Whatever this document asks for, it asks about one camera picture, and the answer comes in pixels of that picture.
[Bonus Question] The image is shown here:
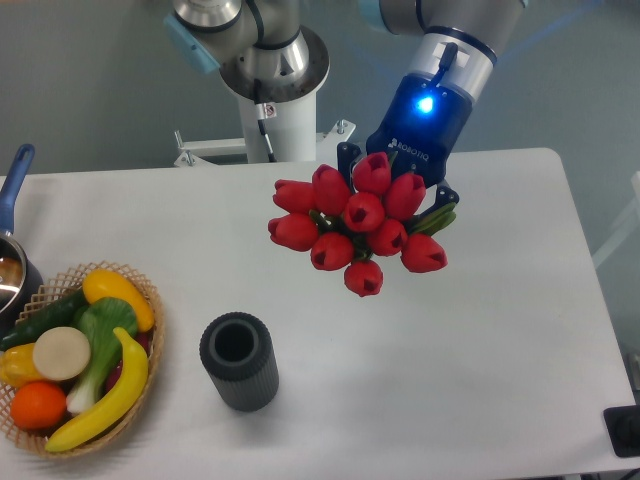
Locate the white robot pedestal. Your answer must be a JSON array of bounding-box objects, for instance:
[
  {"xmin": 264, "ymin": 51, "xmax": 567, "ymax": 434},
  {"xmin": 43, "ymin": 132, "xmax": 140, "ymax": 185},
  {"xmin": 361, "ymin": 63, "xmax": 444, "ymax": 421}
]
[{"xmin": 174, "ymin": 93, "xmax": 356, "ymax": 167}]

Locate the blue handled saucepan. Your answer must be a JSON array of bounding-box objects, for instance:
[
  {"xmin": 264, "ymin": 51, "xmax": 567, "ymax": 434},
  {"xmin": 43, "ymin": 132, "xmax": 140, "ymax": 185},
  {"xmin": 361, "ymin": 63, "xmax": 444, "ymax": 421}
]
[{"xmin": 1, "ymin": 144, "xmax": 43, "ymax": 336}]

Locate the green bok choy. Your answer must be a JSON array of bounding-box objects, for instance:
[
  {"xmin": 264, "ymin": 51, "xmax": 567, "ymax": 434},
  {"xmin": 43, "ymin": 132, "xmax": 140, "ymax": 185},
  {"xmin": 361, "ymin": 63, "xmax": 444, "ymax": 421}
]
[{"xmin": 67, "ymin": 297, "xmax": 138, "ymax": 416}]

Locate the yellow banana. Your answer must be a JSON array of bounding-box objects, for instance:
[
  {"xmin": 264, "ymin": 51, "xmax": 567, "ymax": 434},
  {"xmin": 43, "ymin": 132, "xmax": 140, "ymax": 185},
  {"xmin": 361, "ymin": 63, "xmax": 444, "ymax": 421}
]
[{"xmin": 45, "ymin": 327, "xmax": 149, "ymax": 453}]

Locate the white metal frame right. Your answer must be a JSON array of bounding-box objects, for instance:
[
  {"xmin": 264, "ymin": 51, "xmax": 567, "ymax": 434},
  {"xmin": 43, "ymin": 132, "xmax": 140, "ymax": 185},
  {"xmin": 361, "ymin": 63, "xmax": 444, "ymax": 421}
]
[{"xmin": 592, "ymin": 171, "xmax": 639, "ymax": 269}]

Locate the woven wicker basket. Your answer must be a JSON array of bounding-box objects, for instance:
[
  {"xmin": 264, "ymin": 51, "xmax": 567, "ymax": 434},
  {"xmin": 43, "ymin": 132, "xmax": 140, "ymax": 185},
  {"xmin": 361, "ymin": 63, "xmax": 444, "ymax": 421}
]
[{"xmin": 1, "ymin": 261, "xmax": 165, "ymax": 459}]

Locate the green cucumber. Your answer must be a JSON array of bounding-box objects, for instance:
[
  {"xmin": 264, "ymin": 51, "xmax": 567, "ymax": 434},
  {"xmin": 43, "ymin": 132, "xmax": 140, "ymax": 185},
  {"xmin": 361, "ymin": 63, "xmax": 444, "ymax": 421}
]
[{"xmin": 1, "ymin": 290, "xmax": 88, "ymax": 352}]

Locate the red fruit in basket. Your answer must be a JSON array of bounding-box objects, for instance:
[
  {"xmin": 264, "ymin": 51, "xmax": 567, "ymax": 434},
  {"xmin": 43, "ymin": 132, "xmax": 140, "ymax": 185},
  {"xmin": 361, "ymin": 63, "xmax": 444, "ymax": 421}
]
[{"xmin": 104, "ymin": 332, "xmax": 151, "ymax": 393}]

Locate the yellow bell pepper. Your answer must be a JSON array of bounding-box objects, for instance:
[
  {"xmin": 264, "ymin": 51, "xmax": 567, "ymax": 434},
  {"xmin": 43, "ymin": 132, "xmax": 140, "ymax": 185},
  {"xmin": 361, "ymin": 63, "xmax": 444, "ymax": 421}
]
[{"xmin": 1, "ymin": 343, "xmax": 45, "ymax": 388}]

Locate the beige round mushroom cap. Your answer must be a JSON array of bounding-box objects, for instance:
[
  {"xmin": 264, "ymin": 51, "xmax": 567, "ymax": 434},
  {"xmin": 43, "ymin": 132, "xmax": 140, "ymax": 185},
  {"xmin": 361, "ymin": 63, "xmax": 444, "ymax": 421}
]
[{"xmin": 32, "ymin": 327, "xmax": 91, "ymax": 381}]

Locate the dark grey ribbed vase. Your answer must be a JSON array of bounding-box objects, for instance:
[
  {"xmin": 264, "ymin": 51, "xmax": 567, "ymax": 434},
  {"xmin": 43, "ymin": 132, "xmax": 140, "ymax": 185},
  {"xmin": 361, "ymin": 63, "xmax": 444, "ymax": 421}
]
[{"xmin": 199, "ymin": 312, "xmax": 279, "ymax": 412}]

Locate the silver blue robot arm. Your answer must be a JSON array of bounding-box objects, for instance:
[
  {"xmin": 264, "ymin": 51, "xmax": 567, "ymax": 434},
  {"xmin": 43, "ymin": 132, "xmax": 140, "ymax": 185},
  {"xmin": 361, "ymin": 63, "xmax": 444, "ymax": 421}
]
[{"xmin": 164, "ymin": 1, "xmax": 526, "ymax": 207}]

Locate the black device at table edge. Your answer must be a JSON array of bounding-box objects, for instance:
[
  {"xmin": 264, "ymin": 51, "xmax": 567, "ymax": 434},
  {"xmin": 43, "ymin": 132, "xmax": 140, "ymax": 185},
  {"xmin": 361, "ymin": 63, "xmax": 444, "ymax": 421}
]
[{"xmin": 603, "ymin": 405, "xmax": 639, "ymax": 458}]

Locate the red tulip bouquet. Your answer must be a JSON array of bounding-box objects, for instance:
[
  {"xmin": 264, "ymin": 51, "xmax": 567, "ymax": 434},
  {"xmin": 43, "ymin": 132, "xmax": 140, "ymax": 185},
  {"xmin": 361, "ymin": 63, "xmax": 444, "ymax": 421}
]
[{"xmin": 268, "ymin": 152, "xmax": 457, "ymax": 297}]

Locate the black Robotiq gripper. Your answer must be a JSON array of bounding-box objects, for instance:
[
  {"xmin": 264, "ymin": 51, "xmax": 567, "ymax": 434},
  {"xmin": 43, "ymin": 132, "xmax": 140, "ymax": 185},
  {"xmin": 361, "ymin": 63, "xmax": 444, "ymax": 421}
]
[{"xmin": 336, "ymin": 75, "xmax": 472, "ymax": 219}]

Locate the orange fruit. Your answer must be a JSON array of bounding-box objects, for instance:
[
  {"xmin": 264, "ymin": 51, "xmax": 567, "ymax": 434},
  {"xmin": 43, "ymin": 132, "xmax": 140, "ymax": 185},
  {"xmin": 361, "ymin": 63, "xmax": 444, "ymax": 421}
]
[{"xmin": 10, "ymin": 381, "xmax": 66, "ymax": 430}]

